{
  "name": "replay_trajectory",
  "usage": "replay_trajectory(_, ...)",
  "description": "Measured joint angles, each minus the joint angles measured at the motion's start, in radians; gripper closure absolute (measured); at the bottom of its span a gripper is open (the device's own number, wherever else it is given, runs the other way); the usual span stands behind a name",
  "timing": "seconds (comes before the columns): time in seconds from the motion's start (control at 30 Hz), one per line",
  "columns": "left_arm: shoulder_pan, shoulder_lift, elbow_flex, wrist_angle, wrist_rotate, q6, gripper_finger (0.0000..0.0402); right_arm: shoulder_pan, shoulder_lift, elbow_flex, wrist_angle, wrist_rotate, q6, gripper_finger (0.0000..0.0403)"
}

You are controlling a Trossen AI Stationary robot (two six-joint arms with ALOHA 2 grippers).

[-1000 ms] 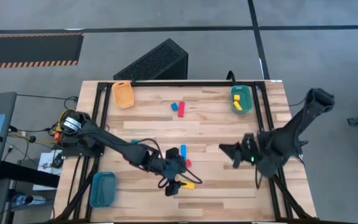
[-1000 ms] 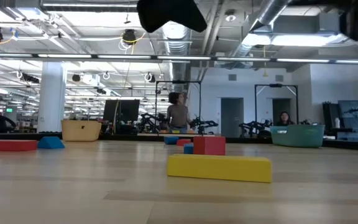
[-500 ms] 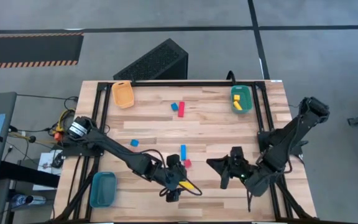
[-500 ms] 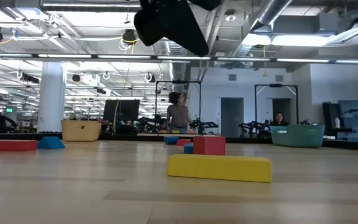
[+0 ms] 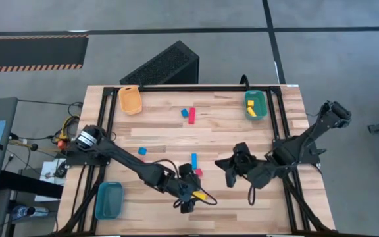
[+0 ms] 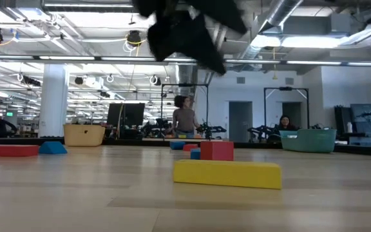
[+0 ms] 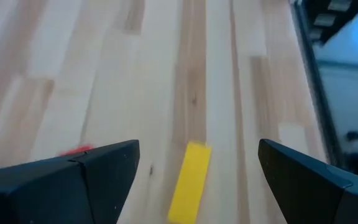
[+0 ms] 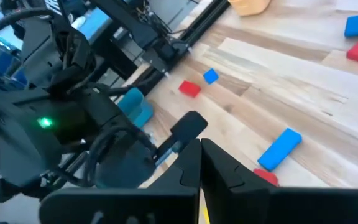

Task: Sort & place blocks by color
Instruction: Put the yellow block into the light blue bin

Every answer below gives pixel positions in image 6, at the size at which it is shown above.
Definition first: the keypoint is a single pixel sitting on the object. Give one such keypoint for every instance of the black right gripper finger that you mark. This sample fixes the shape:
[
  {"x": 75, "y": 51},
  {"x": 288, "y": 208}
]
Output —
[
  {"x": 203, "y": 42},
  {"x": 167, "y": 35}
]

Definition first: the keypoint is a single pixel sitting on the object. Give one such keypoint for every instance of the small red foam block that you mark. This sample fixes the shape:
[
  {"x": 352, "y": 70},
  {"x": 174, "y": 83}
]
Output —
[{"x": 189, "y": 147}]

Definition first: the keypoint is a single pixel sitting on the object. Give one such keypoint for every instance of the grey door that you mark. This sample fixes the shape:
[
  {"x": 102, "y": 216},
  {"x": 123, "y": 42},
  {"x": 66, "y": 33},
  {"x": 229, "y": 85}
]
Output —
[
  {"x": 293, "y": 111},
  {"x": 240, "y": 122}
]

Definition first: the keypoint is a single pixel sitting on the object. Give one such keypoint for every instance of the white bottle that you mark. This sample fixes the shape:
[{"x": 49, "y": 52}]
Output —
[{"x": 349, "y": 128}]

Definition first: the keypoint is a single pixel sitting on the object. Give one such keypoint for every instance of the long red foam block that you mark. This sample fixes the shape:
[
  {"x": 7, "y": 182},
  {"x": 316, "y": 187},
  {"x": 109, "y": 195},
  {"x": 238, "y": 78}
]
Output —
[{"x": 8, "y": 150}]

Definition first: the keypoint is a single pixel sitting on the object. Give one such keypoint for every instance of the yellow-orange plastic bin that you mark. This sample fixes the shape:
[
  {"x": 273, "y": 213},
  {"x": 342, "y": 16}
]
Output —
[{"x": 84, "y": 137}]

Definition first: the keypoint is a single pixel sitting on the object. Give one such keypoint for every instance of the wall air vent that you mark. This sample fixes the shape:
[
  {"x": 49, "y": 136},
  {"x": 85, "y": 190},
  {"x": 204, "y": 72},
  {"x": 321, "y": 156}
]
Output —
[
  {"x": 289, "y": 81},
  {"x": 241, "y": 80}
]

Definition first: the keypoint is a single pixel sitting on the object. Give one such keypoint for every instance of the large silver ventilation duct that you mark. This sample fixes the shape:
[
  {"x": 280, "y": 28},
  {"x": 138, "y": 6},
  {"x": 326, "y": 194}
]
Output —
[{"x": 279, "y": 16}]

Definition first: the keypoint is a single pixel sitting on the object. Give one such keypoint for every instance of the grey monitor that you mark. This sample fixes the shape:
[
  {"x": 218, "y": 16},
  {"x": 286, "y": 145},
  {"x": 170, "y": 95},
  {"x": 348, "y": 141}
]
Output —
[{"x": 364, "y": 111}]

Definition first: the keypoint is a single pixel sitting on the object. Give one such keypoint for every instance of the black monitor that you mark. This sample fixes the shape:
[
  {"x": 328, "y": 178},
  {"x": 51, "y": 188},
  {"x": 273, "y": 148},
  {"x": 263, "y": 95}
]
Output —
[{"x": 130, "y": 114}]

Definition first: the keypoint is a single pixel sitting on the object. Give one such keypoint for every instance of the small blue foam block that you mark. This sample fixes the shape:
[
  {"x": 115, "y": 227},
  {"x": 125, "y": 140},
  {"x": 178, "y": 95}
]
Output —
[{"x": 176, "y": 145}]

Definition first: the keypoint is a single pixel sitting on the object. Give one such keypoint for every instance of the person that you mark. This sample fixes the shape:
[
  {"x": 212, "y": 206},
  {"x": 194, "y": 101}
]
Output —
[
  {"x": 185, "y": 120},
  {"x": 285, "y": 122}
]

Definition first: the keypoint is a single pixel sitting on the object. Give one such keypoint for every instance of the blue foam wedge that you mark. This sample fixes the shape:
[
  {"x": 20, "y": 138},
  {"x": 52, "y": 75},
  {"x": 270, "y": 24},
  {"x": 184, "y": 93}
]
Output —
[{"x": 53, "y": 149}]

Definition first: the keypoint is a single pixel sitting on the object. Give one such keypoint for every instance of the long blue foam block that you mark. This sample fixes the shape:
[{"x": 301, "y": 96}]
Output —
[{"x": 195, "y": 154}]

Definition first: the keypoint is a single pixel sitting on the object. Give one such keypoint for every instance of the long yellow foam block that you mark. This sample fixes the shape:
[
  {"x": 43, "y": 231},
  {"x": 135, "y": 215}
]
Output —
[{"x": 227, "y": 174}]

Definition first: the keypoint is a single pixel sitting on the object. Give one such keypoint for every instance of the green exit sign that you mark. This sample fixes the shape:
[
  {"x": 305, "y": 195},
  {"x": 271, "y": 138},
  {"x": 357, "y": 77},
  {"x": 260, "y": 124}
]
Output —
[{"x": 9, "y": 114}]

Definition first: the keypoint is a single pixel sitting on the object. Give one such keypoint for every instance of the black frame stand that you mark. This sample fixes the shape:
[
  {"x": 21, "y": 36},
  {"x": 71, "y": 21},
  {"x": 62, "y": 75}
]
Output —
[
  {"x": 285, "y": 88},
  {"x": 185, "y": 85}
]

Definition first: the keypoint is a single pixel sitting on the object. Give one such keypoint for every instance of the white building column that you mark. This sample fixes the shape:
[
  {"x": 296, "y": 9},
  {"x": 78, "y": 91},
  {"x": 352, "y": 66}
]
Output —
[{"x": 53, "y": 103}]

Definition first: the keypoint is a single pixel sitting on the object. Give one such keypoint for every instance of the red foam cube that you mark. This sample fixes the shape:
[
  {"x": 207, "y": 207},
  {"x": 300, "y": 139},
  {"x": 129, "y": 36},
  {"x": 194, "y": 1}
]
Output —
[{"x": 217, "y": 151}]

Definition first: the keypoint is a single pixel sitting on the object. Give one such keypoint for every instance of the black cabinet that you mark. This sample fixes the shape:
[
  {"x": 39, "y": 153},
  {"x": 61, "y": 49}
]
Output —
[{"x": 341, "y": 119}]

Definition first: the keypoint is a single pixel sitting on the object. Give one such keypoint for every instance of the suspended linear light rail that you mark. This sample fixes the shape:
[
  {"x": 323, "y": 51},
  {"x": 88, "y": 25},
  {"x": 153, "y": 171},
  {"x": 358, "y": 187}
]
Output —
[{"x": 66, "y": 58}]

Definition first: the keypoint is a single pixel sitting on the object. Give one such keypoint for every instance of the black background robot arm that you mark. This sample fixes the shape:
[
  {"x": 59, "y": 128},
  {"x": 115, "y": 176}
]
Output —
[
  {"x": 261, "y": 130},
  {"x": 155, "y": 127},
  {"x": 211, "y": 129}
]

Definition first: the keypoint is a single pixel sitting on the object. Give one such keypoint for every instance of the teal plastic bin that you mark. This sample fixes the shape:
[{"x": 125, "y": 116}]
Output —
[{"x": 308, "y": 143}]

